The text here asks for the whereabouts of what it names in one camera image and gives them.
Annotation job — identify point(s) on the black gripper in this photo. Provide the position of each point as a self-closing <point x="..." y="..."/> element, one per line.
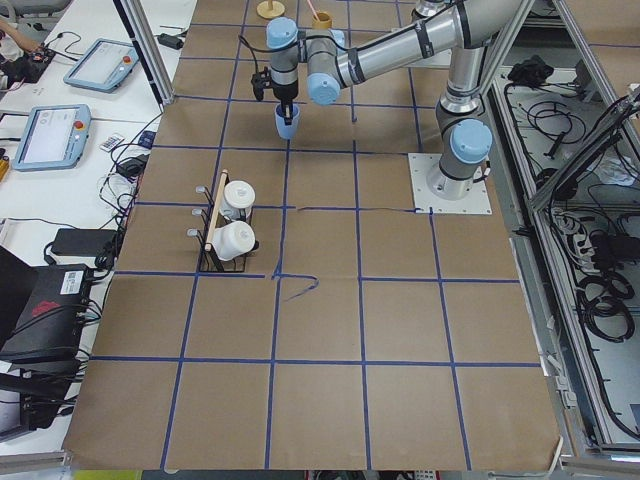
<point x="285" y="94"/>

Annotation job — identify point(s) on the blue plastic cup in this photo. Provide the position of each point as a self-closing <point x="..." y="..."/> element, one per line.
<point x="287" y="129"/>

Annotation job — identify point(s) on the pink chopstick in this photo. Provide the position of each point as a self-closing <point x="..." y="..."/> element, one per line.
<point x="312" y="9"/>

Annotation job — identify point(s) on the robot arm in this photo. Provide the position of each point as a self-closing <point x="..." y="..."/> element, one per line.
<point x="465" y="28"/>

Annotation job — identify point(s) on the bamboo cylinder holder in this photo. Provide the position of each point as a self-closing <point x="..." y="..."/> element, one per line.
<point x="322" y="20"/>

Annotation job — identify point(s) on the wooden round stand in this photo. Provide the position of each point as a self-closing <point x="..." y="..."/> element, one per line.
<point x="270" y="9"/>

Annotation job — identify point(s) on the white mug inner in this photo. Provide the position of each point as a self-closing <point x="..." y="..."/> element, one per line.
<point x="238" y="199"/>

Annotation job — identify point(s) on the white mug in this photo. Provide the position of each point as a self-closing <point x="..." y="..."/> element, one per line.
<point x="233" y="240"/>
<point x="238" y="199"/>

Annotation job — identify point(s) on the white mug outer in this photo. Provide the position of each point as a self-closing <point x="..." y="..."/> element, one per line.
<point x="233" y="240"/>

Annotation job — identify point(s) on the small remote control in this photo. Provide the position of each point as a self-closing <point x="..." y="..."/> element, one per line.
<point x="111" y="142"/>

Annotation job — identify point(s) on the teach pendant far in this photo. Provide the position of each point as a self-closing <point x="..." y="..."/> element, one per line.
<point x="103" y="67"/>

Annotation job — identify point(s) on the teach pendant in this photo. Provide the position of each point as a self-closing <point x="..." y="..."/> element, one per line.
<point x="54" y="138"/>
<point x="103" y="67"/>

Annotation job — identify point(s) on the teach pendant near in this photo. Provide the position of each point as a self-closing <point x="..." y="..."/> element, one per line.
<point x="54" y="138"/>

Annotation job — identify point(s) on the black power adapter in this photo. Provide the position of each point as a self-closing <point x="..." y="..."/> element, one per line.
<point x="82" y="242"/>

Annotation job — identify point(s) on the black computer box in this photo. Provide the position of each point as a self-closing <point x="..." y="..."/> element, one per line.
<point x="40" y="309"/>

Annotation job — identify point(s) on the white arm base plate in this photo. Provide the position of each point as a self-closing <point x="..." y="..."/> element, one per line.
<point x="433" y="192"/>

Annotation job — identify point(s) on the black wire mug rack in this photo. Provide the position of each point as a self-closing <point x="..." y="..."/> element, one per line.
<point x="211" y="219"/>

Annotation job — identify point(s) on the aluminium frame post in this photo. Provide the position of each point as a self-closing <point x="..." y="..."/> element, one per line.
<point x="134" y="20"/>

